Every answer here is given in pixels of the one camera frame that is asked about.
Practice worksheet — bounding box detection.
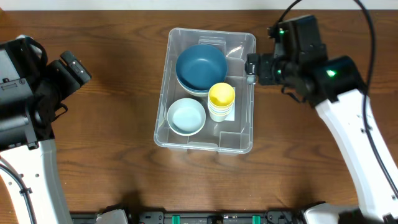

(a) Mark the yellow plastic cup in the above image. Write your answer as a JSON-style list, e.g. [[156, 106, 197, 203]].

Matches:
[[208, 82, 235, 108], [208, 107, 232, 116]]

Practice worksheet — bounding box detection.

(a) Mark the beige plastic bowl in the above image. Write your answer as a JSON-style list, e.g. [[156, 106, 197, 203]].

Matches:
[[179, 83, 209, 97]]

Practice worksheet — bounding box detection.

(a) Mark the dark blue bowl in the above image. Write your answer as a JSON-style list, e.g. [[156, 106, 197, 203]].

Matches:
[[177, 78, 219, 97], [175, 44, 228, 85]]

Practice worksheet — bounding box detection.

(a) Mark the cream plastic cup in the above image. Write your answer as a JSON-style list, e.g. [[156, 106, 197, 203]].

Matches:
[[209, 110, 231, 123]]

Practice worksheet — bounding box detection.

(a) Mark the grey plastic bowl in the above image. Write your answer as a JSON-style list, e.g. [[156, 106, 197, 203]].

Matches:
[[167, 98, 206, 136]]

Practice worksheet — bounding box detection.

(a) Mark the pink plastic cup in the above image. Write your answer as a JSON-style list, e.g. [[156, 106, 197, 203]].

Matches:
[[208, 101, 234, 110]]

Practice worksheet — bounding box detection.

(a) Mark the light blue plastic cup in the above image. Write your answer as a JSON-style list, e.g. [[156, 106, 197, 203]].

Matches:
[[208, 105, 234, 114]]

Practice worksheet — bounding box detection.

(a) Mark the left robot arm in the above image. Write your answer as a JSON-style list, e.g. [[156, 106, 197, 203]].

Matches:
[[1, 35, 129, 223]]

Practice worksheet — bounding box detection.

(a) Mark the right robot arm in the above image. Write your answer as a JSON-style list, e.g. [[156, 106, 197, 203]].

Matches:
[[245, 15, 397, 223]]

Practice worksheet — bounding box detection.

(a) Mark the clear plastic storage container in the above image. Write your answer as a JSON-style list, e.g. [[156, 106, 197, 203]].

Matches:
[[154, 28, 256, 154]]

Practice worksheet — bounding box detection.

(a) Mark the black right camera cable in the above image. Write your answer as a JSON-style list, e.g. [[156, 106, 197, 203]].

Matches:
[[275, 0, 398, 200]]

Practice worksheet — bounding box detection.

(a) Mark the black camera cable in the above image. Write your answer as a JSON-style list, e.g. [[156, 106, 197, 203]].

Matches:
[[275, 0, 398, 200], [0, 161, 38, 224]]

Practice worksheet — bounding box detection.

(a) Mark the black left camera cable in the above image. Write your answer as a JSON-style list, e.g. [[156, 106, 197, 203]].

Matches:
[[0, 161, 38, 224]]

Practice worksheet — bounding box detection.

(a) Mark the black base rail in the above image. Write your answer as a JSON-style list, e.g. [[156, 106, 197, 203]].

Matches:
[[70, 210, 304, 224]]

